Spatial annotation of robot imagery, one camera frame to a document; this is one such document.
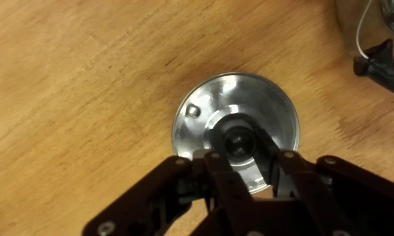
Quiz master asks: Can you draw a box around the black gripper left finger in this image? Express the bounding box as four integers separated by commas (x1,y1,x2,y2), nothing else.
81,152,252,236

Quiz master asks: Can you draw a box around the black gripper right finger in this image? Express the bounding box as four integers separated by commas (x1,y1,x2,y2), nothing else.
254,129,394,236

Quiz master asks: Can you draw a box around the silver teapot lid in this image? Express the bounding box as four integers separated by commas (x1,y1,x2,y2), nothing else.
172,72,299,194

